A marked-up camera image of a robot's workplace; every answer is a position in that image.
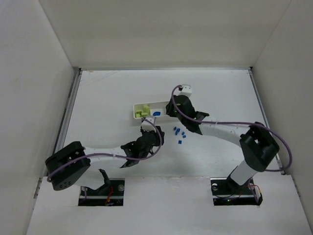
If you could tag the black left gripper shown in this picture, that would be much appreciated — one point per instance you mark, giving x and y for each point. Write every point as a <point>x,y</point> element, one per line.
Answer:
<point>150,133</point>

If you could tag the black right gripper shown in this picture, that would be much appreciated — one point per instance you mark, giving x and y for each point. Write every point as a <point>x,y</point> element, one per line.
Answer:
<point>174,107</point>

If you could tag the green two-stud lego brick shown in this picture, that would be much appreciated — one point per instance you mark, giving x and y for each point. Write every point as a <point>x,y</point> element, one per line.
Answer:
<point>138,113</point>

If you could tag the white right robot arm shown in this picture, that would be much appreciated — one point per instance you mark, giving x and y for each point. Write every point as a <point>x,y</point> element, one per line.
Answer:
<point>255,143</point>

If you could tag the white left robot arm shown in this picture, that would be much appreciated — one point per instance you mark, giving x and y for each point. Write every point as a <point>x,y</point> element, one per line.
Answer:
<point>75,164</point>

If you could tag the white three-compartment tray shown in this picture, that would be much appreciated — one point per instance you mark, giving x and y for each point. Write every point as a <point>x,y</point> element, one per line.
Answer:
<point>154,106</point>

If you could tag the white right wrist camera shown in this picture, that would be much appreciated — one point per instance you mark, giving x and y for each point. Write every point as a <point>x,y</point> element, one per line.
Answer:
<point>185,90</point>

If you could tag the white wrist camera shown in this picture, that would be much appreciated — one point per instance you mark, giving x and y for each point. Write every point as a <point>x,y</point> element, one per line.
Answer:
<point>148,123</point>
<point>185,90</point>

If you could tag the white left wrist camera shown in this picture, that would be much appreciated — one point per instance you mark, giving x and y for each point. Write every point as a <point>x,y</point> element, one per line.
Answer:
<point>148,123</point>

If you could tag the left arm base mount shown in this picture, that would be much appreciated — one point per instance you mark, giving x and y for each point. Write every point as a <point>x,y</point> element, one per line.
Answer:
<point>109,194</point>

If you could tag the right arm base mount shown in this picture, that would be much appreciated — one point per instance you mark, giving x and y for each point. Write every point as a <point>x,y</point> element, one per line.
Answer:
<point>224,195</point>

